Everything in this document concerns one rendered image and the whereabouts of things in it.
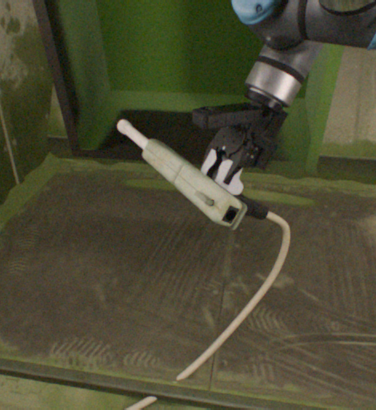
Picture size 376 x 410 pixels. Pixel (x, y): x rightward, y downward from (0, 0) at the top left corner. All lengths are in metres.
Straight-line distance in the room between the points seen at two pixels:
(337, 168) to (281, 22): 1.30
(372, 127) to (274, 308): 0.98
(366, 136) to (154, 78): 0.97
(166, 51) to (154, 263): 0.65
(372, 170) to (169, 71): 1.01
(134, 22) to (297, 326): 0.95
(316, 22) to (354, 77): 1.35
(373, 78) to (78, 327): 1.50
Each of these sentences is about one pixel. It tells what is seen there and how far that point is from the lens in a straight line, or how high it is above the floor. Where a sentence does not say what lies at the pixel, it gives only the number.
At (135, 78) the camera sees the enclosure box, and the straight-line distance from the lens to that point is 1.33.
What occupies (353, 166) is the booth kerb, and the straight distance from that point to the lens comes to 1.88.
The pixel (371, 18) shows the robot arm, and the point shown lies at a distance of 0.57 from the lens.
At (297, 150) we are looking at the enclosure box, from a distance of 1.09.
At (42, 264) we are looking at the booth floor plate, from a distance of 1.43.
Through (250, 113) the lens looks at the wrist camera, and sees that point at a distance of 0.72.
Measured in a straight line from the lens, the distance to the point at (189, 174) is 0.72.
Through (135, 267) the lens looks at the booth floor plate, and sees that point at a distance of 1.35.
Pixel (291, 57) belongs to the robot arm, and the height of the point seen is 0.76.
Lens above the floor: 0.91
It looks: 32 degrees down
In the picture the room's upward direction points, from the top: straight up
